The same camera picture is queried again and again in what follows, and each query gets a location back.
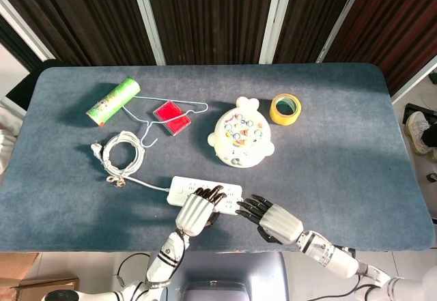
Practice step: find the yellow tape roll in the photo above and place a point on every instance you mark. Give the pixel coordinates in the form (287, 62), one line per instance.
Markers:
(285, 118)

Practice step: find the blue-grey table cloth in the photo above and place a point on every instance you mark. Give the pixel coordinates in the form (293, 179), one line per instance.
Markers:
(341, 161)

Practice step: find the red ink pad box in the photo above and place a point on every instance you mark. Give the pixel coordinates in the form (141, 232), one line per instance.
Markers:
(167, 111)

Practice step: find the gold twist tie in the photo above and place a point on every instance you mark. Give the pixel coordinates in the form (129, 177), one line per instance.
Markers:
(119, 182)

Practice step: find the grey robot torso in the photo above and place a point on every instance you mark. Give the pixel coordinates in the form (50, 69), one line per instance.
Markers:
(239, 270)

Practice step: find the white sneaker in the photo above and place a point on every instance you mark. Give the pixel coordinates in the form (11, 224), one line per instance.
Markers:
(416, 131)

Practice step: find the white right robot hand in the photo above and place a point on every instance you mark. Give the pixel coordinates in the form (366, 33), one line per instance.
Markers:
(278, 222)

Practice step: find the black trouser leg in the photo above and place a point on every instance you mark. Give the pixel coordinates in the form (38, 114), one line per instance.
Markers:
(429, 139)

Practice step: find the white power strip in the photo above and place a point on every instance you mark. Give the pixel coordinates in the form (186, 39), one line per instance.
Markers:
(177, 192)

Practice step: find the brown cardboard box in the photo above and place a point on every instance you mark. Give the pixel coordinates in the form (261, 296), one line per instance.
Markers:
(44, 289)

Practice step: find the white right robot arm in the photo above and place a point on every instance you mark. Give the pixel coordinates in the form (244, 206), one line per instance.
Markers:
(327, 254)

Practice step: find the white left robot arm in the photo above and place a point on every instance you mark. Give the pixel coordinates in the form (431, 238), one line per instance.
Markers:
(167, 256)

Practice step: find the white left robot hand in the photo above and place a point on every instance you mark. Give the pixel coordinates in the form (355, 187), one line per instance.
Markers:
(194, 214)

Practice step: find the green printed cylinder roll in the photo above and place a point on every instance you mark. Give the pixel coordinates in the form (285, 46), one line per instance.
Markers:
(112, 101)

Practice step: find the dark folding screen white frames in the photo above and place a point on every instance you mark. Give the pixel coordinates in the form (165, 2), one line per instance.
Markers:
(211, 17)

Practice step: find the white fishing toy game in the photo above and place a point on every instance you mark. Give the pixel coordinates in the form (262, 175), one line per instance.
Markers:
(239, 155)

